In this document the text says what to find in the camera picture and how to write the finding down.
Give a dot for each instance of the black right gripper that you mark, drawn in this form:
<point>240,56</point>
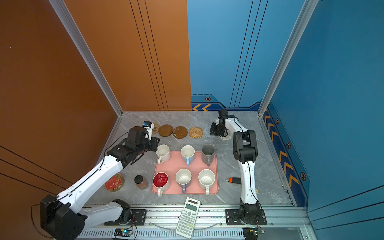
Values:
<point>213,131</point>

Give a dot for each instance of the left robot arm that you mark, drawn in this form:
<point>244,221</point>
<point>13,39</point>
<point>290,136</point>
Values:
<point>63,216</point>

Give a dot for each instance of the red inside mug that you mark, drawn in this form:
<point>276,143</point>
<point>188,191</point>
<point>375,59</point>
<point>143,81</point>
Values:
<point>161,182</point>

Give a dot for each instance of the left circuit board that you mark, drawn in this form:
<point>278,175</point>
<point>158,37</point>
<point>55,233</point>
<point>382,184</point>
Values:
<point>123,233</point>

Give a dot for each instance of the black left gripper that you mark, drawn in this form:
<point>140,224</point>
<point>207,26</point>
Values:
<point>154,140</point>

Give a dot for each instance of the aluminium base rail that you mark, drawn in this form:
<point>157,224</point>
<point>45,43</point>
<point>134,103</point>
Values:
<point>209,223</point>

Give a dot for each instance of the white calculator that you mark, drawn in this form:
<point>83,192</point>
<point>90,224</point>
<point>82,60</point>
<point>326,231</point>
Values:
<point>188,217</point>

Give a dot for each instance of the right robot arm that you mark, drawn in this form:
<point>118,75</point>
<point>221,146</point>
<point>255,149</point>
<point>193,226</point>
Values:
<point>245,151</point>

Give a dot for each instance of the light blue rope coaster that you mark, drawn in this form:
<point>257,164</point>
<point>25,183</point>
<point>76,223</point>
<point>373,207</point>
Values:
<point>207,133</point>

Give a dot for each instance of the red round tin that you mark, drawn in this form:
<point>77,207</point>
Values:
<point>115,183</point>

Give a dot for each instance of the right circuit board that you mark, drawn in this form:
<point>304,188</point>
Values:
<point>252,233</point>

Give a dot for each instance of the grey mug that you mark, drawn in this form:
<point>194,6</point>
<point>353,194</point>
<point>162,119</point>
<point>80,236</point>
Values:
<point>208,153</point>

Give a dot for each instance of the circuit board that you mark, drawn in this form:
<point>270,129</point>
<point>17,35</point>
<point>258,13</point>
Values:
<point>123,233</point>
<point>252,233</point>

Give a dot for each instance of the matte brown wooden coaster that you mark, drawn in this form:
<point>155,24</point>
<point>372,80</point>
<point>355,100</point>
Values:
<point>166,130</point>

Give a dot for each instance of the aluminium frame post right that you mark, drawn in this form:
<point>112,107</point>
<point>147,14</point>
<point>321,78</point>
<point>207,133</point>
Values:
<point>295,36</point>

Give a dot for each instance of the glossy brown wooden coaster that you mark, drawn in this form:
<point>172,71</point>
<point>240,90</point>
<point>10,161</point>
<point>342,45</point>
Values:
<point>180,132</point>

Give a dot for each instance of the cork paw print coaster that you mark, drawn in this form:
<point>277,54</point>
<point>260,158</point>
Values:
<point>156,127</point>

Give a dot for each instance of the aluminium frame post left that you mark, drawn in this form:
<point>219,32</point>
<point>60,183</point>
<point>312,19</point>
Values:
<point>75,34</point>

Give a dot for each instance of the orange black utility knife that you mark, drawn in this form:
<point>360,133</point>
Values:
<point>234,180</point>

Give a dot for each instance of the spice jar black lid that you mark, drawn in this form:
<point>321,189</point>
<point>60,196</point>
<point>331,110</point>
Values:
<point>141,182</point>

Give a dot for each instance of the cream mug front right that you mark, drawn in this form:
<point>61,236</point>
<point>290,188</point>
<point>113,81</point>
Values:
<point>207,179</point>

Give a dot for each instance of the pink tray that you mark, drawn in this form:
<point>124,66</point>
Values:
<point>176,163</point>

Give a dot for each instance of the white mug purple handle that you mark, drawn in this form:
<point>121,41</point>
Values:
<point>183,178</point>

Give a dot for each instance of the light blue mug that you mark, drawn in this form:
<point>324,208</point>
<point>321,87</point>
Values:
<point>188,154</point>

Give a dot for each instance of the aluminium frame post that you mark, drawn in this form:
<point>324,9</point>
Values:
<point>75,34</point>
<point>295,36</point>

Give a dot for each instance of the woven rattan coaster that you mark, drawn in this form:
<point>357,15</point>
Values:
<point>196,132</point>

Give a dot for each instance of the white mug back left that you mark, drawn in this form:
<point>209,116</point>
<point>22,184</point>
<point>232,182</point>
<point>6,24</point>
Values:
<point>163,153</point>

